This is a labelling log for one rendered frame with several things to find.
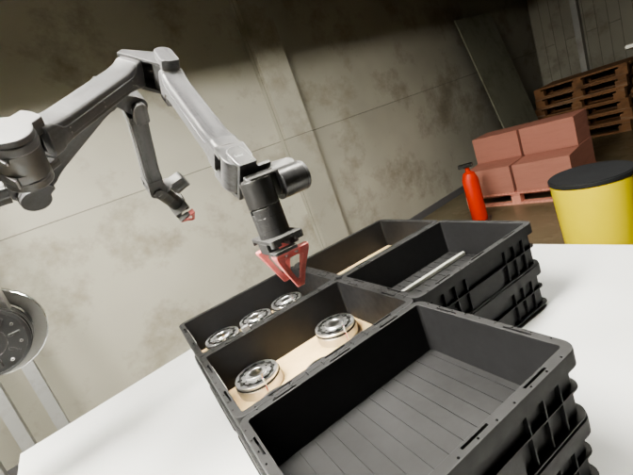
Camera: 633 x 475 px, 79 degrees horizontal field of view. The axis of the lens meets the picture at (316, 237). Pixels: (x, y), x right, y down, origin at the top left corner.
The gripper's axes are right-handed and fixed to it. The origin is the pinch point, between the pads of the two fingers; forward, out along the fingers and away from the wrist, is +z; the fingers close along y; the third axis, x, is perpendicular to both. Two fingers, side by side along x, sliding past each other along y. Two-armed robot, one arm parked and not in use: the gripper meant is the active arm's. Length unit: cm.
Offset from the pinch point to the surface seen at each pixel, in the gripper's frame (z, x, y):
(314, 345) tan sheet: 23.5, -4.8, 16.8
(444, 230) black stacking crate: 16, -58, 21
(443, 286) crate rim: 14.0, -27.5, -7.6
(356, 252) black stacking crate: 19, -44, 51
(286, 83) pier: -79, -149, 254
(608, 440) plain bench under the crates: 36, -27, -35
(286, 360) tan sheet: 23.6, 2.6, 17.8
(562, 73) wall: 5, -652, 304
